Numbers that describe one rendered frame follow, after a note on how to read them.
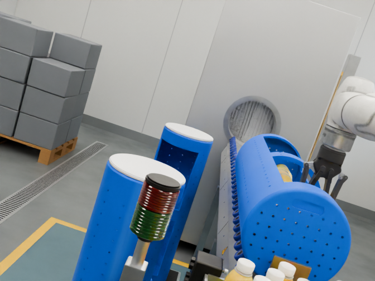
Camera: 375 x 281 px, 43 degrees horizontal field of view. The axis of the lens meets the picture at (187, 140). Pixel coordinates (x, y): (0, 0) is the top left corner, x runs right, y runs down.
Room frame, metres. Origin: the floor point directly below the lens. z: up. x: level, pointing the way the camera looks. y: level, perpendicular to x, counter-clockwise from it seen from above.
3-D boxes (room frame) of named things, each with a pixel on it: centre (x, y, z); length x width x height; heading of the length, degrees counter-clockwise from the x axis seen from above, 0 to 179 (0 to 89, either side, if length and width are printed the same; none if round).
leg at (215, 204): (3.18, -0.32, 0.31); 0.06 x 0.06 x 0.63; 89
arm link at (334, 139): (1.37, -0.41, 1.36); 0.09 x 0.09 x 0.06
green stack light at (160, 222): (0.77, 0.02, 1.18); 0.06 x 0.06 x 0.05
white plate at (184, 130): (2.58, 0.00, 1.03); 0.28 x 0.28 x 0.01
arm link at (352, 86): (1.35, -0.41, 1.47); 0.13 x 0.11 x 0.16; 6
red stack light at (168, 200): (0.77, 0.02, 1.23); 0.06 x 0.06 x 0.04
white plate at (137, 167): (1.60, 0.10, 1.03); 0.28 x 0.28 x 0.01
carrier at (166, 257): (2.58, 0.00, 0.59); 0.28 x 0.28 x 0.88
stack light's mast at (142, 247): (0.77, 0.02, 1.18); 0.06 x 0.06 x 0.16
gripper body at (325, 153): (1.37, -0.41, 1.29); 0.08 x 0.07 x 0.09; 89
